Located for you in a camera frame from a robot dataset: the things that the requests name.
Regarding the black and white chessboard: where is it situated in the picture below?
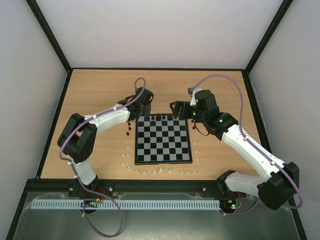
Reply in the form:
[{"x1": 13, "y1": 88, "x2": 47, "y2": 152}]
[{"x1": 134, "y1": 113, "x2": 193, "y2": 166}]

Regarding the black cage frame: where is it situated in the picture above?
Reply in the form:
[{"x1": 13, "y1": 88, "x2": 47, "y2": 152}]
[{"x1": 0, "y1": 0, "x2": 320, "y2": 240}]

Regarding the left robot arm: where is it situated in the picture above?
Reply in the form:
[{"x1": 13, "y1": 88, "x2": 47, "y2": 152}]
[{"x1": 57, "y1": 87, "x2": 154, "y2": 186}]

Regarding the black aluminium rail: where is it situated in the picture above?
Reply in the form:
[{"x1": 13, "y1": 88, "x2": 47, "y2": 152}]
[{"x1": 24, "y1": 177, "x2": 291, "y2": 198}]

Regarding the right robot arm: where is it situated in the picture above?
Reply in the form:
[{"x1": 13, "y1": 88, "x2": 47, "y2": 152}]
[{"x1": 170, "y1": 88, "x2": 300, "y2": 210}]

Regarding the white slotted cable duct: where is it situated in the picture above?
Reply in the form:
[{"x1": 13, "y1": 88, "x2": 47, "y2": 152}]
[{"x1": 30, "y1": 199, "x2": 221, "y2": 211}]

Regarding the clear plastic sheet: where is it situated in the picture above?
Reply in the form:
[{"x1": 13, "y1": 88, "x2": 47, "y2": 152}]
[{"x1": 13, "y1": 193, "x2": 299, "y2": 240}]

